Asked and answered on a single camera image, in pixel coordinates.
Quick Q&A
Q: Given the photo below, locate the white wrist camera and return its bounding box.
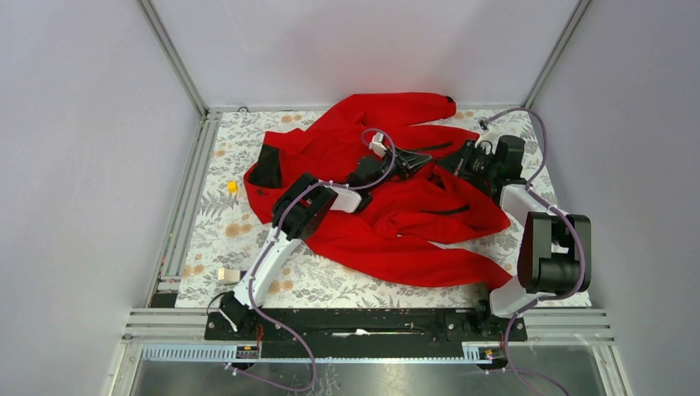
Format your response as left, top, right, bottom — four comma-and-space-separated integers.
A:
368, 132, 391, 158
475, 119, 499, 154

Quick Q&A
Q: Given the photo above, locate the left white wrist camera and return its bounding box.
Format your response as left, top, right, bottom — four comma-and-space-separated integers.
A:
368, 132, 391, 158

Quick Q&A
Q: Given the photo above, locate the aluminium frame rail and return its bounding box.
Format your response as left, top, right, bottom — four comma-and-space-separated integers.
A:
111, 308, 631, 395

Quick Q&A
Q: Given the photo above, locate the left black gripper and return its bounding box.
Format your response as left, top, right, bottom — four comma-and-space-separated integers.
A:
367, 145, 432, 193

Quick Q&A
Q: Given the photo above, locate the multicoloured block row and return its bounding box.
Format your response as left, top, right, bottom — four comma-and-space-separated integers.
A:
216, 267, 245, 285

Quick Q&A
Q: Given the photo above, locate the floral patterned table mat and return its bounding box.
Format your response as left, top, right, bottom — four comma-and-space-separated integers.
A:
175, 110, 556, 309

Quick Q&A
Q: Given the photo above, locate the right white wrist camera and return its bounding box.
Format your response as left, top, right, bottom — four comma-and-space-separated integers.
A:
475, 119, 499, 154

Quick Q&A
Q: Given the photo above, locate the red zip-up jacket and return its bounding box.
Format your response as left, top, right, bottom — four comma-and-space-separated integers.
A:
244, 92, 510, 289

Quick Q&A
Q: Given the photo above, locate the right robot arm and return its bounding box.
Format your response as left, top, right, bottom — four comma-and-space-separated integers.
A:
437, 135, 591, 341

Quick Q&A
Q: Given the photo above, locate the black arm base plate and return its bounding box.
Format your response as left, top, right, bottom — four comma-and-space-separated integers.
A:
204, 309, 528, 360

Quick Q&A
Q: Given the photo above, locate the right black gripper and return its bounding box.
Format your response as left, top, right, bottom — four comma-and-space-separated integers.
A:
435, 139, 499, 181

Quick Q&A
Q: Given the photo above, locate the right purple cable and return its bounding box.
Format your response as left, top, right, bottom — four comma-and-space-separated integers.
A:
479, 106, 587, 396

